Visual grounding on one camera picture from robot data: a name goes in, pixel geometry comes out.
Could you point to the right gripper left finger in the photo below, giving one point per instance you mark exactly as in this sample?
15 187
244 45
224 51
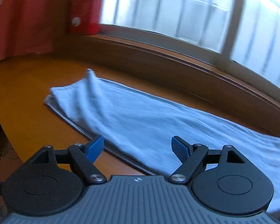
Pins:
72 165

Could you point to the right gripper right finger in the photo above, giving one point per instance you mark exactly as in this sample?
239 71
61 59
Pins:
193 158

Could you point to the light blue denim jeans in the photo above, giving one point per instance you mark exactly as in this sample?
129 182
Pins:
140 126

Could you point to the red and white curtain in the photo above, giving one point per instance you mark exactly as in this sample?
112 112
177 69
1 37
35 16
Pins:
25 27

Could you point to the red tea box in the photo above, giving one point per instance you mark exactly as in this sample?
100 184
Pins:
85 16

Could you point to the window frame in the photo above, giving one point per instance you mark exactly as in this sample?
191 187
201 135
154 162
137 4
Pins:
205 23

